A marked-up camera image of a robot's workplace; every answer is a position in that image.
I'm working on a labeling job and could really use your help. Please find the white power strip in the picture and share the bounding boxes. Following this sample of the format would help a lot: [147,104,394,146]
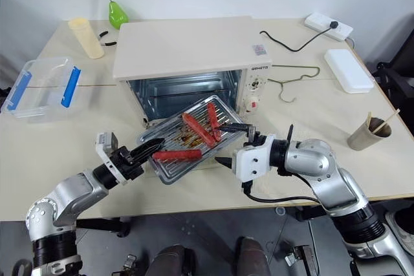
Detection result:
[304,12,354,43]

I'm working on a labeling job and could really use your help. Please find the clear box with blue latches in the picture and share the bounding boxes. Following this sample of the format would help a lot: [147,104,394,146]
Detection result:
[0,56,83,123]

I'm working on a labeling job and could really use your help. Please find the red white oven knob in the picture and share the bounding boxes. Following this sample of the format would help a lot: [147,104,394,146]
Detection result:
[245,94,261,114]

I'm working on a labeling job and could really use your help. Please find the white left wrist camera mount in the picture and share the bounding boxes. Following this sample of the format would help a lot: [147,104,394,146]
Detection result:
[94,131,127,186]

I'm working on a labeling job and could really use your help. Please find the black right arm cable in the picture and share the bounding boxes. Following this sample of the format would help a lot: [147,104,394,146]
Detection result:
[241,180,324,205]

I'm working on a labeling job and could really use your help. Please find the black power cable with plug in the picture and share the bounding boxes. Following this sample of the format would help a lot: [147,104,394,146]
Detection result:
[259,21,341,53]

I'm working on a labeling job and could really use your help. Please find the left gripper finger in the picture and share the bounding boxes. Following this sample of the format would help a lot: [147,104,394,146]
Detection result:
[132,143,163,168]
[129,138,166,159]

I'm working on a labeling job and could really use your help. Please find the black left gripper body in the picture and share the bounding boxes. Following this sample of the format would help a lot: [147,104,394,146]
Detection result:
[108,145,146,182]

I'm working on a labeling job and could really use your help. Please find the dark brown rounded shape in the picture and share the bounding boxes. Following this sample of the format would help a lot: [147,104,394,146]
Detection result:
[237,236,268,276]
[151,245,196,276]

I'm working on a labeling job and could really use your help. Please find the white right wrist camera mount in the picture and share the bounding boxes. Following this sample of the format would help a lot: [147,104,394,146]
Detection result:
[233,133,276,182]

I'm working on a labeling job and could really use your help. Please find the metal baking tray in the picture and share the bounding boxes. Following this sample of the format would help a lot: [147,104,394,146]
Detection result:
[135,94,248,186]

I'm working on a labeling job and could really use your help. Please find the metal cup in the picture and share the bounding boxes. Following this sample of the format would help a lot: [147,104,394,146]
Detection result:
[347,117,393,152]

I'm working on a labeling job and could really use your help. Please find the green pear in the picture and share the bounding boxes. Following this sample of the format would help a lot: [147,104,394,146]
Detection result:
[108,0,129,30]

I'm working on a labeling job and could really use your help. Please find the toaster oven glass door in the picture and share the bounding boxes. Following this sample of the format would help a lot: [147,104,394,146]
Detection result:
[140,112,250,178]

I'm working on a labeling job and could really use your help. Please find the cream cylindrical container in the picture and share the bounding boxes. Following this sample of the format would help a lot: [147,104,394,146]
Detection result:
[67,17,105,60]

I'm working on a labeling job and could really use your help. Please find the black office chair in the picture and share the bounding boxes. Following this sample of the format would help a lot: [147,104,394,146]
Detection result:
[371,13,414,104]

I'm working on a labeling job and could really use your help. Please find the metal caster bracket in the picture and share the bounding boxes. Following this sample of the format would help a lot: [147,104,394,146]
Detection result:
[283,244,313,270]

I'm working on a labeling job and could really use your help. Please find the white rectangular case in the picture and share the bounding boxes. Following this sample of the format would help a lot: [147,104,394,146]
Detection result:
[323,48,375,94]

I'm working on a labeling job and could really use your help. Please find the long wooden stick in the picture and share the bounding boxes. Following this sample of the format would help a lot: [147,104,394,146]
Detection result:
[373,108,401,135]

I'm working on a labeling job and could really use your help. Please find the red sausage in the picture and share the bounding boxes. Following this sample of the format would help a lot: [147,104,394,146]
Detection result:
[206,102,223,142]
[151,149,203,162]
[182,112,216,148]

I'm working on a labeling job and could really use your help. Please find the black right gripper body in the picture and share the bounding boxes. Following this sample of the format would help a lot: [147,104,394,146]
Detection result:
[242,125,271,149]

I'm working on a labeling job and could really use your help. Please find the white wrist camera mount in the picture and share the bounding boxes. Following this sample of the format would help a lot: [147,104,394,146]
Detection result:
[233,133,276,182]
[94,131,127,186]

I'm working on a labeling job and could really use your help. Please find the cream toaster oven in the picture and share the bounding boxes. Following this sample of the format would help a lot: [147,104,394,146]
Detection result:
[112,16,274,129]

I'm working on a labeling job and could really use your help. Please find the black handled pliers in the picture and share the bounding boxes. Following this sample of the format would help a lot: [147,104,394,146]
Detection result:
[98,30,118,48]

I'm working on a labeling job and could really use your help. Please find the olive green wire hook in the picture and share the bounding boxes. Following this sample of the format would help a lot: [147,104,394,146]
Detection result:
[268,65,321,104]

